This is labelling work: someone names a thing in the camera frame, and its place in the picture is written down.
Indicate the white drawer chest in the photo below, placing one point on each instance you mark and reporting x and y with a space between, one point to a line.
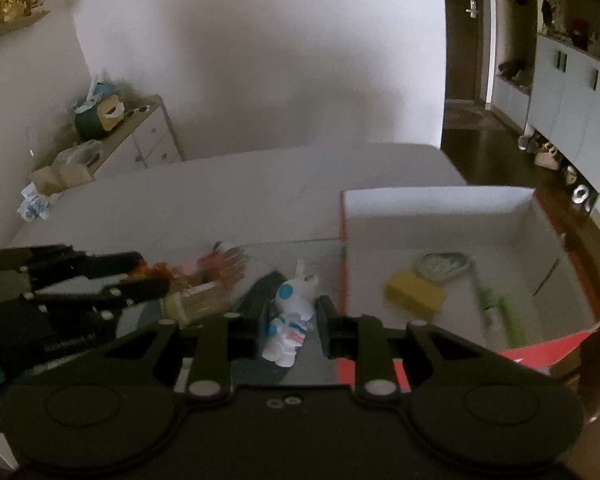
150 140

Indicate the white wooden wall cabinet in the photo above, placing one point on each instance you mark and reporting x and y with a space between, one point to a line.
580 110

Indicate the orange toy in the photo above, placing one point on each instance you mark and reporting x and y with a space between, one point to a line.
150 269

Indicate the white and green pen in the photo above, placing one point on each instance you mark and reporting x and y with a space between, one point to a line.
485 302

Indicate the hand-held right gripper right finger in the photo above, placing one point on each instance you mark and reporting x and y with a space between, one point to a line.
322 327

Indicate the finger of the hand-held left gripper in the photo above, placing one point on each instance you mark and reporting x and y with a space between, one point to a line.
80 261
130 292

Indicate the green tissue box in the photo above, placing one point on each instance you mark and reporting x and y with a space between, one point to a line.
97 117

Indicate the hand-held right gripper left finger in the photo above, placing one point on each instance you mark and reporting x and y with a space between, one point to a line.
261 330

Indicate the clear jar with pale lid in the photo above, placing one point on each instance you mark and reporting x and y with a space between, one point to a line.
200 302

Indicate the wooden wall shelf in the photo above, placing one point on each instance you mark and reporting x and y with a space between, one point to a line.
15 25

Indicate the white rabbit astronaut figurine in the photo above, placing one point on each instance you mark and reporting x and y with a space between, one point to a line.
292 310

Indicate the blue and white packet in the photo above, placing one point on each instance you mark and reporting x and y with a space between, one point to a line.
36 203

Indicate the white sunglasses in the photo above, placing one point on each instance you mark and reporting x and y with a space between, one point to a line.
137 110

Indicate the yellow block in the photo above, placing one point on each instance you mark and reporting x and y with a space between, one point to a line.
415 295

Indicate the green tube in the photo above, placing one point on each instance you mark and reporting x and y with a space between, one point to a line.
512 325

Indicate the red cardboard box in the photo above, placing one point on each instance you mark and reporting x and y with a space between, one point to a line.
430 215

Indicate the pink striped shell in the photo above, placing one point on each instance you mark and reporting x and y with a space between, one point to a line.
230 262

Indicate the dark doormat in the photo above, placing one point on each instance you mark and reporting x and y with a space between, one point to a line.
470 117

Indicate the clear plastic bag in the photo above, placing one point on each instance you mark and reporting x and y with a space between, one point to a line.
80 152

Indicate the dark wooden door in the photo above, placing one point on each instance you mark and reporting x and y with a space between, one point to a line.
465 60

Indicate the dark round mat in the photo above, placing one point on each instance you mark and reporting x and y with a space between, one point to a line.
262 290

